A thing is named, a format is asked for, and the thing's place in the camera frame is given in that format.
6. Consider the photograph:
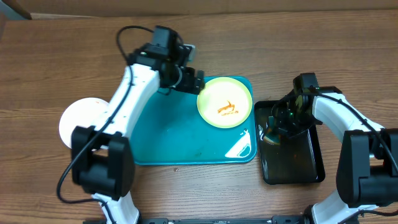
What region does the green yellow scrub sponge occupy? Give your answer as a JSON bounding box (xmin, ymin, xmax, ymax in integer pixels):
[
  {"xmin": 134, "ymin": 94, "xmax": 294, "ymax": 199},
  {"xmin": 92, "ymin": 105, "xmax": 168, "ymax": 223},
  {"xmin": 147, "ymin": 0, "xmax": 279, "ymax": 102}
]
[{"xmin": 263, "ymin": 116, "xmax": 280, "ymax": 145}]

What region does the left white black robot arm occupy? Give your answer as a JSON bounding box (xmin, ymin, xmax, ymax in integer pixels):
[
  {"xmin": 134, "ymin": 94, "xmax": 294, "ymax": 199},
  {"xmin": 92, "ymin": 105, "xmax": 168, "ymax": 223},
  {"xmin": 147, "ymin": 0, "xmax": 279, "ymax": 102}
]
[{"xmin": 56, "ymin": 26, "xmax": 205, "ymax": 223}]

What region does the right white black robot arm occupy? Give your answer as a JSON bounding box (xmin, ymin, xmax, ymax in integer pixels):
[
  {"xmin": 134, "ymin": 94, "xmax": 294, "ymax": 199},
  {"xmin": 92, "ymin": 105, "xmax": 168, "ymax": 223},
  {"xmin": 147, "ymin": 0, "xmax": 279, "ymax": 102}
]
[{"xmin": 263, "ymin": 73, "xmax": 397, "ymax": 224}]

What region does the green rimmed plate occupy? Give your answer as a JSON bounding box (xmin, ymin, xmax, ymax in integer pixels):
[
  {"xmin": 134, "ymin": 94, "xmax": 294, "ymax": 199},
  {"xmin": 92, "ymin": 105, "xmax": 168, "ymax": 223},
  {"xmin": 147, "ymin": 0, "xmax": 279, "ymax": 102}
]
[{"xmin": 197, "ymin": 77, "xmax": 252, "ymax": 129}]

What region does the black water tray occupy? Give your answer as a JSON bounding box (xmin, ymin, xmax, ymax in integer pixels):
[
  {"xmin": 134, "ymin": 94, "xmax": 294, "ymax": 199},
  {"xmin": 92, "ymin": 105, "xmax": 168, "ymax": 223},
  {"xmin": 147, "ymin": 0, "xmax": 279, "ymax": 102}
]
[{"xmin": 254, "ymin": 101, "xmax": 325, "ymax": 185}]

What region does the teal plastic serving tray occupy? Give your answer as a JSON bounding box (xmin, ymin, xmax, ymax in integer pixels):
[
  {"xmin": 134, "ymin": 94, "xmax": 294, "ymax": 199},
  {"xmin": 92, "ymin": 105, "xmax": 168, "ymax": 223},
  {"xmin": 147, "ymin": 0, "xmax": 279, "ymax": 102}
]
[{"xmin": 131, "ymin": 77, "xmax": 257, "ymax": 166}]

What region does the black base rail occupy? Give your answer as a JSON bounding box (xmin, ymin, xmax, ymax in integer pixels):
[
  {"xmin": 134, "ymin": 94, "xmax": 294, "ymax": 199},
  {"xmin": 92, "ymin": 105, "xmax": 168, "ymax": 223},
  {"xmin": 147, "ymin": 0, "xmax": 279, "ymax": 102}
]
[{"xmin": 138, "ymin": 215, "xmax": 311, "ymax": 224}]

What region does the white plate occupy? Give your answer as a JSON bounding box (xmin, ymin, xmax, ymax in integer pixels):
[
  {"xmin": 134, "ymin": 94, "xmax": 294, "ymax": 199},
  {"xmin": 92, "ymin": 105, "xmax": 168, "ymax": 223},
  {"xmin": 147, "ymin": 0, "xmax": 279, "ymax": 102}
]
[{"xmin": 58, "ymin": 98, "xmax": 109, "ymax": 148}]

